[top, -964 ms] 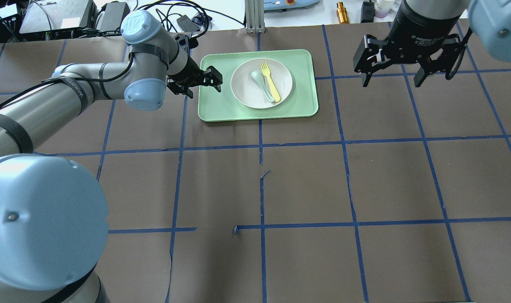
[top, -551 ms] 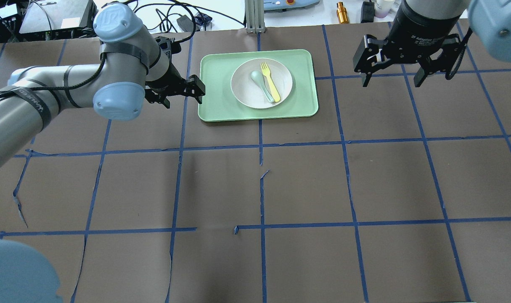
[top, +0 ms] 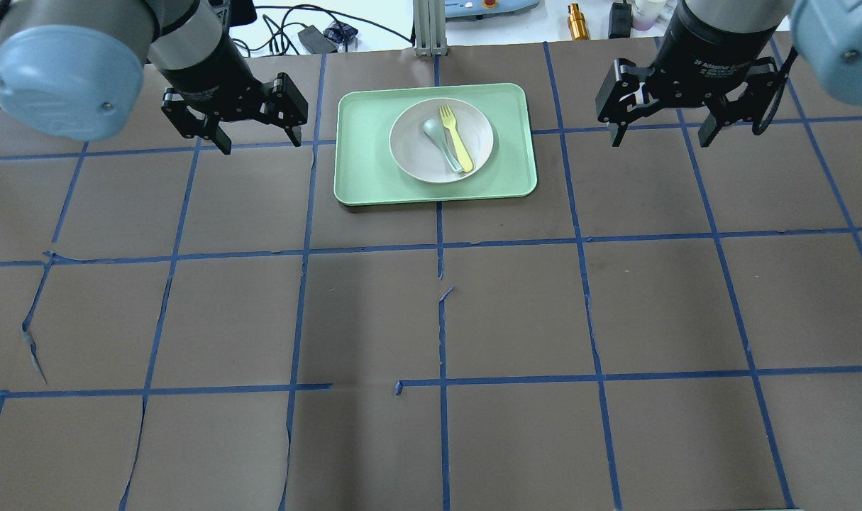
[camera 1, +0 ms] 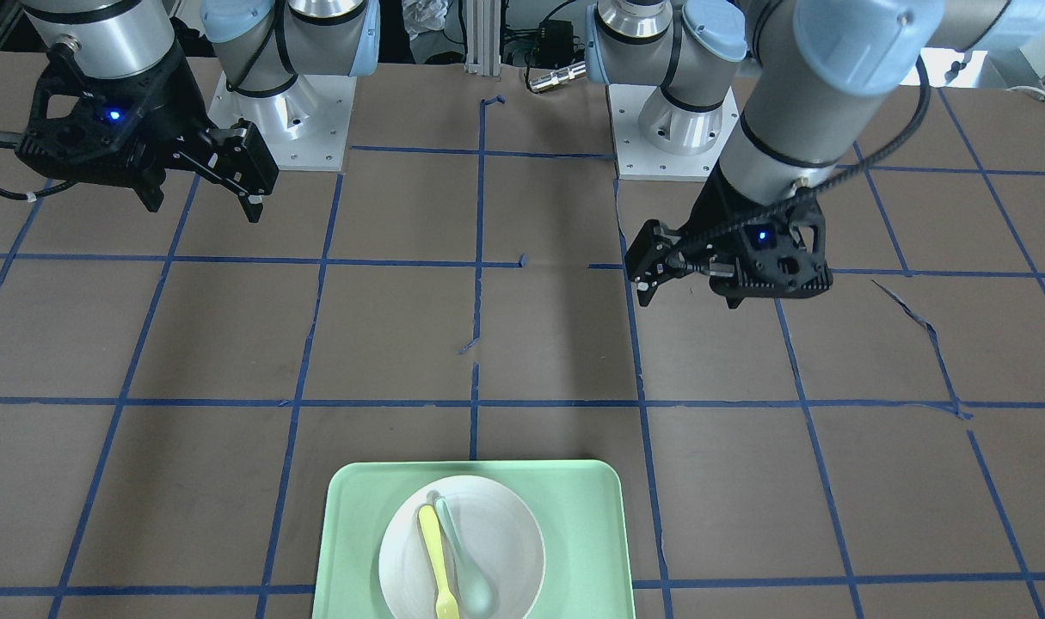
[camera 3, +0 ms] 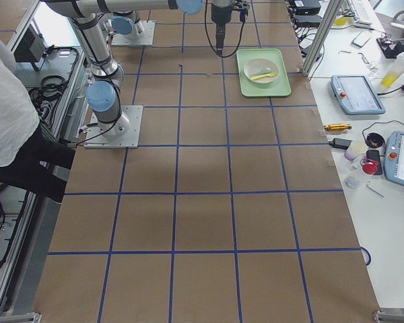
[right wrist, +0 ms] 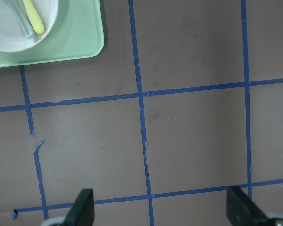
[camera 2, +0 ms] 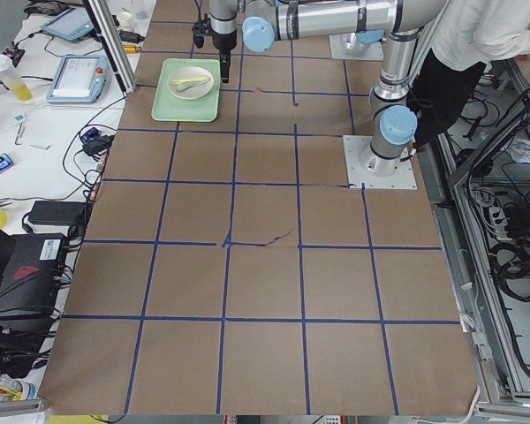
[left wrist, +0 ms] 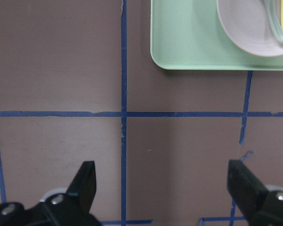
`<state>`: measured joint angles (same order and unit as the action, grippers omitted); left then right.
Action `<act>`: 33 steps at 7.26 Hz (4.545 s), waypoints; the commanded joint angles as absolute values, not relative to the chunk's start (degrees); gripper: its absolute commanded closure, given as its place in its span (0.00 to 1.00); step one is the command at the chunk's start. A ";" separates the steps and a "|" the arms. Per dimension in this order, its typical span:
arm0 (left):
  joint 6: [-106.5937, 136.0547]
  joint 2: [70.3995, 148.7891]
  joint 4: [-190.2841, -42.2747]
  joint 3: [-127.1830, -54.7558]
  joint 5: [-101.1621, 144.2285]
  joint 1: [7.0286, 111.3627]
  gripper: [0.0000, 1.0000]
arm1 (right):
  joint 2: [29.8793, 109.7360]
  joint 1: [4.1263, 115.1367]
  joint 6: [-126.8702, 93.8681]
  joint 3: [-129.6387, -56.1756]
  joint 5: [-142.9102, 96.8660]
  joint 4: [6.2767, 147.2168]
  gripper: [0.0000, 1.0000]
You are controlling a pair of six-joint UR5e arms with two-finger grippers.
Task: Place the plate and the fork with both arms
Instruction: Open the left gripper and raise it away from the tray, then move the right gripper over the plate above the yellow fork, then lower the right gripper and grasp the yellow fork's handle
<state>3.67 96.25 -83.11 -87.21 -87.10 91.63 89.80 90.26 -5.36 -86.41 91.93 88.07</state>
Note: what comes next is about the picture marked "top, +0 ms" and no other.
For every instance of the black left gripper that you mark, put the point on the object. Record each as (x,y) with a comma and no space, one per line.
(202,65)

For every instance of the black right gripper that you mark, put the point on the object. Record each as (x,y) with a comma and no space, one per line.
(711,44)

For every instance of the white round plate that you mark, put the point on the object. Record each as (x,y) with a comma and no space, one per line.
(420,159)

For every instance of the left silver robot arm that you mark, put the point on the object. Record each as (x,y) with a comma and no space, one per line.
(76,68)

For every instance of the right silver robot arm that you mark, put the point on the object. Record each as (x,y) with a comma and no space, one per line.
(828,35)

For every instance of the yellow plastic fork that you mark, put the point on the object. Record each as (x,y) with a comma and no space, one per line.
(450,123)

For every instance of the black power adapter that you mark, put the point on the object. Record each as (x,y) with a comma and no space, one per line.
(315,42)

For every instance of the light green rectangular tray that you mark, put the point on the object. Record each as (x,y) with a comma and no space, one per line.
(384,157)

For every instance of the brass cylinder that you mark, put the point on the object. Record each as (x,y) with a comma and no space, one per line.
(577,23)

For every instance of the light green plastic spoon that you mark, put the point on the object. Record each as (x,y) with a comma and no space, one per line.
(434,130)

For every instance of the aluminium frame post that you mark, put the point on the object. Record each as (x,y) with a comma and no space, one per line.
(428,20)

